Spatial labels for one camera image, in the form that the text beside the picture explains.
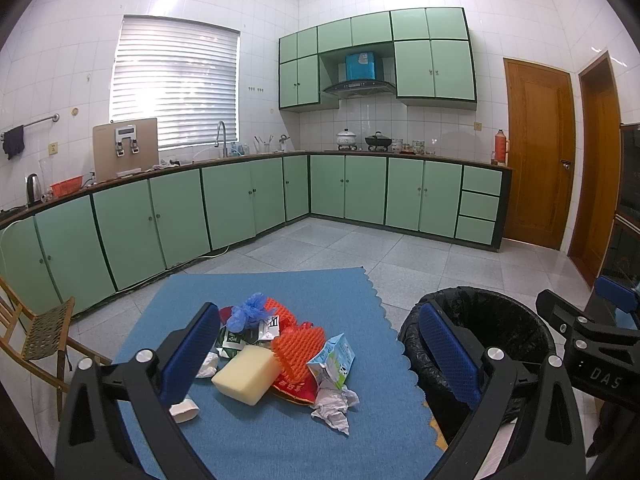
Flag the white paper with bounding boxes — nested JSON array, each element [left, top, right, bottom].
[[311, 382, 359, 437]]

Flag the brown wooden door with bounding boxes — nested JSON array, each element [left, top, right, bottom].
[[504, 58, 576, 249], [568, 52, 620, 285]]

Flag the black trash bin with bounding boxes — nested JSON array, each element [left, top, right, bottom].
[[398, 286, 555, 442]]

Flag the black glass cabinet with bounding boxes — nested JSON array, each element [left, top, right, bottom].
[[601, 124, 640, 288]]

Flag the silver kitchen faucet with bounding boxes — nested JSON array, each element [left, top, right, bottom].
[[215, 120, 228, 158]]

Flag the green white wrapper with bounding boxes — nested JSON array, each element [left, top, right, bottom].
[[214, 315, 280, 360]]

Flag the red plastic basin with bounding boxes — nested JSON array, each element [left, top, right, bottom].
[[51, 176, 84, 198]]

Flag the white cooking pot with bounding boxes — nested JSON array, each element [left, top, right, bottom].
[[336, 129, 358, 151]]

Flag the green lower kitchen cabinets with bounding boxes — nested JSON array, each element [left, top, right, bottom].
[[1, 153, 512, 313]]

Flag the green upper wall cabinets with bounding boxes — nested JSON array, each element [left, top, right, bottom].
[[279, 6, 477, 112]]

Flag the yellow sponge block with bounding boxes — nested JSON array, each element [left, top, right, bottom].
[[212, 346, 281, 406]]

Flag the black wok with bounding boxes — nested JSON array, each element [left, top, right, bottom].
[[364, 131, 393, 152]]

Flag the black range hood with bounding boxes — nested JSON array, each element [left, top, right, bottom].
[[323, 79, 397, 99]]

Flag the cardboard water purifier box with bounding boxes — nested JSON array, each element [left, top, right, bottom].
[[92, 118, 160, 183]]

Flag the blue white milk carton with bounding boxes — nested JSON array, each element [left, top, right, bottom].
[[307, 333, 356, 390]]

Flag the white window blinds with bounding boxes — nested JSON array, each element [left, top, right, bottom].
[[108, 15, 240, 151]]

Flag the dark hanging towel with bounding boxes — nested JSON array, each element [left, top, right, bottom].
[[2, 125, 25, 160]]

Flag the blue box above hood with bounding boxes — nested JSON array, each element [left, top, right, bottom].
[[345, 52, 378, 81]]

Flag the orange foam fruit net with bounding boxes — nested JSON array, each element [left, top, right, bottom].
[[271, 326, 326, 384]]

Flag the white paper roll piece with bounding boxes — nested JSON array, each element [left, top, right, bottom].
[[169, 396, 200, 424]]

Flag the wooden folding chair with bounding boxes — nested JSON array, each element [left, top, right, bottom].
[[1, 278, 112, 419]]

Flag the blue foam floor mat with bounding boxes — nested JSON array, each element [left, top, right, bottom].
[[116, 268, 442, 479]]

